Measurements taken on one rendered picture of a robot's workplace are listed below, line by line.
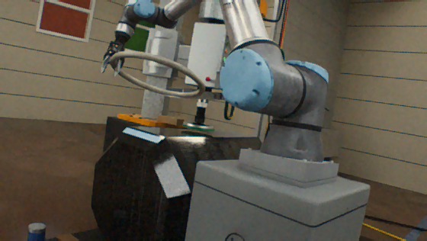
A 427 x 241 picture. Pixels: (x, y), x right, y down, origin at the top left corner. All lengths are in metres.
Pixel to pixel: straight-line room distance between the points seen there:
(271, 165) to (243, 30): 0.37
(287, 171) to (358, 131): 6.09
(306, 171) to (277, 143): 0.13
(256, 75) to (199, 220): 0.46
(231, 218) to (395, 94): 6.08
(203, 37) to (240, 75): 1.42
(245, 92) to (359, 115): 6.21
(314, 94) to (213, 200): 0.40
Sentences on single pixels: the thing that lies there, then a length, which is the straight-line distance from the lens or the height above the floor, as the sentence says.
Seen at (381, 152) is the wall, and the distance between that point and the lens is 6.83.
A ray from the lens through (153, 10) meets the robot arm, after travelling 1.64.
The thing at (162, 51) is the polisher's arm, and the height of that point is 1.36.
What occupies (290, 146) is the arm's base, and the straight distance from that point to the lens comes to 0.93.
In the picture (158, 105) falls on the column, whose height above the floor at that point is 0.91.
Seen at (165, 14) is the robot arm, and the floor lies 1.40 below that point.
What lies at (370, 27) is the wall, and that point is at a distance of 7.25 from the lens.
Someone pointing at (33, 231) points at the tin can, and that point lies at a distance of 2.15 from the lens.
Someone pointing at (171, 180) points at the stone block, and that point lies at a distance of 1.67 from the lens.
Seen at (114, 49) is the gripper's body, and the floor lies 1.20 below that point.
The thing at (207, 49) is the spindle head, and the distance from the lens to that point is 2.21.
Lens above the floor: 1.03
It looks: 3 degrees down
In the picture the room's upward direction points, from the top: 9 degrees clockwise
